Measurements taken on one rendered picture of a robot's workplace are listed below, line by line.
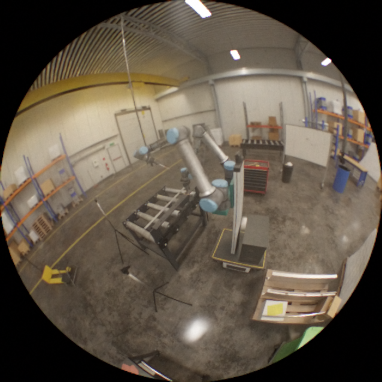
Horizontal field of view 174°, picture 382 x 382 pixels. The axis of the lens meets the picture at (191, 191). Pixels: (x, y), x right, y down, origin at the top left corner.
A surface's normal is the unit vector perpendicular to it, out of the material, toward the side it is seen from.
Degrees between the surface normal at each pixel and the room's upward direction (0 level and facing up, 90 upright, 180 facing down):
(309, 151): 90
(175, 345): 0
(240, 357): 0
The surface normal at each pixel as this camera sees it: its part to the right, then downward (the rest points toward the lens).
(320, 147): -0.80, 0.43
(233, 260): -0.19, -0.84
